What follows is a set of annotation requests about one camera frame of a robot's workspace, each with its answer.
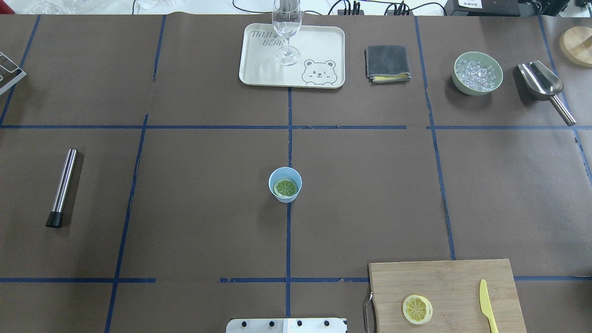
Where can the lemon slice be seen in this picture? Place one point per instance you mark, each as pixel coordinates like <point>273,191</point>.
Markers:
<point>417,309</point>
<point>285,188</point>

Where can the light blue plastic cup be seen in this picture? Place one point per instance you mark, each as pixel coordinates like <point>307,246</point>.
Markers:
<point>285,173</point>

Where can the cream bear serving tray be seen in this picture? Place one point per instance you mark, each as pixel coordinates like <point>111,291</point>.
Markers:
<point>316,58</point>

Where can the grey folded cloth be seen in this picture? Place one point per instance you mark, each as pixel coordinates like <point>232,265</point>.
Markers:
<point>387,63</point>

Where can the clear wine glass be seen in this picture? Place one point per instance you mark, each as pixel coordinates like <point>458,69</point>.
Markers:
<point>287,21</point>

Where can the wooden cutting board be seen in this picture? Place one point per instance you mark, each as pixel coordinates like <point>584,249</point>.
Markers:
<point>452,287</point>

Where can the green bowl of ice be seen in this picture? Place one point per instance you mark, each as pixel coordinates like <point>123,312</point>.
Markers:
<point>476,74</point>

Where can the yellow plastic knife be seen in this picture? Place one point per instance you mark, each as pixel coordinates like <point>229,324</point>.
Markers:
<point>485,306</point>

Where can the steel muddler black tip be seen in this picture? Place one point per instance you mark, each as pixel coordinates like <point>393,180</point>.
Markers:
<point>55,217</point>

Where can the steel ice scoop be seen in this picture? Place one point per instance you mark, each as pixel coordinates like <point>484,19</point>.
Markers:
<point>544,85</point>

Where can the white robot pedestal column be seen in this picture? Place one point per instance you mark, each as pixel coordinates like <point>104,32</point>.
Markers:
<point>288,325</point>

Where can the white wire cup rack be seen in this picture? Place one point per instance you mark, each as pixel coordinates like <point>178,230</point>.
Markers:
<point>10,73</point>

